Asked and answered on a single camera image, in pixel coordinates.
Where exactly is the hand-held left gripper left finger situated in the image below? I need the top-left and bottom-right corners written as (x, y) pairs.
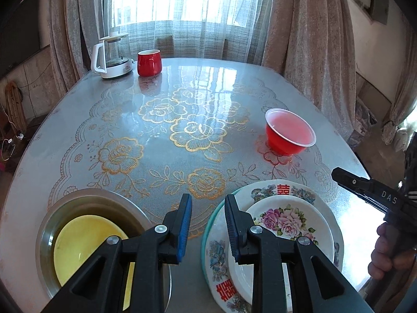
top-left (42, 193), bottom-right (193, 313)

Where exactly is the large white printed plate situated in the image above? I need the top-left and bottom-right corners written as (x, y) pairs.
top-left (205, 179), bottom-right (344, 313)

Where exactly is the red mug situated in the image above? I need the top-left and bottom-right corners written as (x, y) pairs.
top-left (137, 49), bottom-right (163, 77)

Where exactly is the white glass electric kettle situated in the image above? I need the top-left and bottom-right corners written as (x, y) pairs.
top-left (91, 32), bottom-right (134, 79)

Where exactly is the grey wall panel box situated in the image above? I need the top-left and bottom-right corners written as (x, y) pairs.
top-left (355, 0), bottom-right (390, 23)

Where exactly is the red plastic bowl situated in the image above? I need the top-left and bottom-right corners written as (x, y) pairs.
top-left (265, 108), bottom-right (317, 156)

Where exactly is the beige patterned curtain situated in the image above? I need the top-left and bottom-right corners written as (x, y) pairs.
top-left (381, 16), bottom-right (417, 144)
top-left (261, 0), bottom-right (359, 141)
top-left (49, 0), bottom-right (113, 82)

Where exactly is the wooden rack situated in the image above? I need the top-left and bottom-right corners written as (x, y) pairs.
top-left (6, 81), bottom-right (29, 131)

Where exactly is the person's right hand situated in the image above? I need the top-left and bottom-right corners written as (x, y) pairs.
top-left (369, 223), bottom-right (417, 281)

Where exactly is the yellow plastic bowl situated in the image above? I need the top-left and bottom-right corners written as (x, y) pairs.
top-left (53, 214), bottom-right (136, 312)

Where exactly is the stainless steel bowl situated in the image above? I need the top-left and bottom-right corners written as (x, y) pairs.
top-left (36, 188), bottom-right (173, 313)

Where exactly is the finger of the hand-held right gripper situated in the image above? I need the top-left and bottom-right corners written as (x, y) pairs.
top-left (331, 167), bottom-right (373, 203)

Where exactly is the black flat television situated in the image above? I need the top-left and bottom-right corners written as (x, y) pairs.
top-left (0, 0), bottom-right (41, 77)

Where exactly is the small white floral plate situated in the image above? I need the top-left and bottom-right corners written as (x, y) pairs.
top-left (227, 197), bottom-right (335, 307)

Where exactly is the wooden chair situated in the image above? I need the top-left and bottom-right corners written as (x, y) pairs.
top-left (155, 36), bottom-right (175, 57)

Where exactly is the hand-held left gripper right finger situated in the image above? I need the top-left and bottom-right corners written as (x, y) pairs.
top-left (224, 194), bottom-right (375, 313)

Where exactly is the floral printed tablecloth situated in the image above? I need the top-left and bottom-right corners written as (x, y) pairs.
top-left (0, 57), bottom-right (373, 313)

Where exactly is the teal rimmed plate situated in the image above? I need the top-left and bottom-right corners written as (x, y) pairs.
top-left (201, 187), bottom-right (248, 287)

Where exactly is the white sheer curtain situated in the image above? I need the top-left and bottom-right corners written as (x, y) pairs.
top-left (104, 0), bottom-right (277, 67)

